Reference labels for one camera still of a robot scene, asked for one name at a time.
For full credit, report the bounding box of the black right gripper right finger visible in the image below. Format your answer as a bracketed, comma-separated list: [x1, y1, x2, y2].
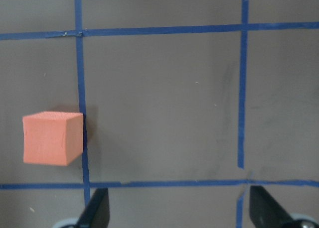
[249, 186, 293, 228]

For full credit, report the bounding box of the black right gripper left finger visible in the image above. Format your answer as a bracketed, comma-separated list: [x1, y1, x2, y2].
[76, 188, 110, 228]

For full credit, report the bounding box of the orange foam block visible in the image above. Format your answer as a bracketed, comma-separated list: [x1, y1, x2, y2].
[22, 111, 84, 166]

